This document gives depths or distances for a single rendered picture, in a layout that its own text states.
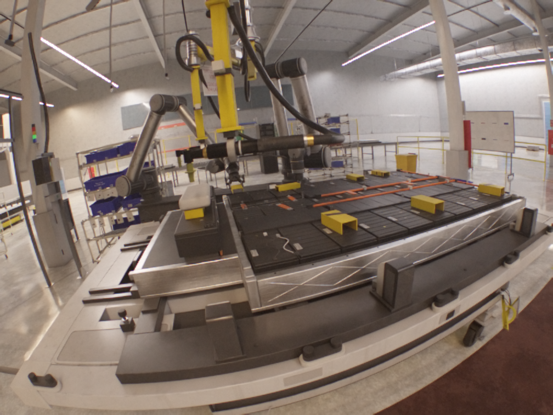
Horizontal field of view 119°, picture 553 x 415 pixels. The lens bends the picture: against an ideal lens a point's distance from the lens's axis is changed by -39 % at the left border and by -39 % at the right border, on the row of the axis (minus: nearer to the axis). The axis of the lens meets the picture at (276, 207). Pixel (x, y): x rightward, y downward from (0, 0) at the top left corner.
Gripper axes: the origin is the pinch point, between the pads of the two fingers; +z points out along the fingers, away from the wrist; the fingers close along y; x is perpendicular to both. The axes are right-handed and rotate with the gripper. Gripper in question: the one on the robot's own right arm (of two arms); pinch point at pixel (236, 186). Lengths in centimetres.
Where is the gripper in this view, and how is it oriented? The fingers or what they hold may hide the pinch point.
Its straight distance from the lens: 179.3
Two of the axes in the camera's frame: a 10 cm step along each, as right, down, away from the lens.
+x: 0.6, -5.9, -8.0
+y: -9.7, 1.6, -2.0
